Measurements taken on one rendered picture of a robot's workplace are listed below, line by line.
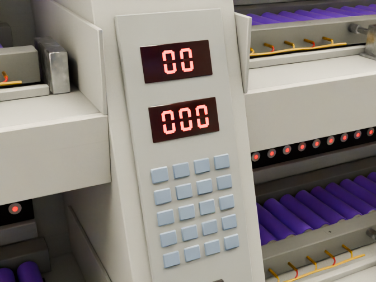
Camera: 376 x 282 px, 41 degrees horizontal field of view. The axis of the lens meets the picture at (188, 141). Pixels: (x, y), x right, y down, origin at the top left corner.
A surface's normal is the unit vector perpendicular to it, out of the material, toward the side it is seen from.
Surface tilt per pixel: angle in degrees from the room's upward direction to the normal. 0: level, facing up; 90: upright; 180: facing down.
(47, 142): 108
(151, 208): 90
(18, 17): 90
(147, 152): 90
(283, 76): 18
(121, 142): 90
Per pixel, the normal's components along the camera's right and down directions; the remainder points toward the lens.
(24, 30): 0.42, 0.06
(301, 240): 0.01, -0.92
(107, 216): -0.90, 0.17
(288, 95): 0.44, 0.36
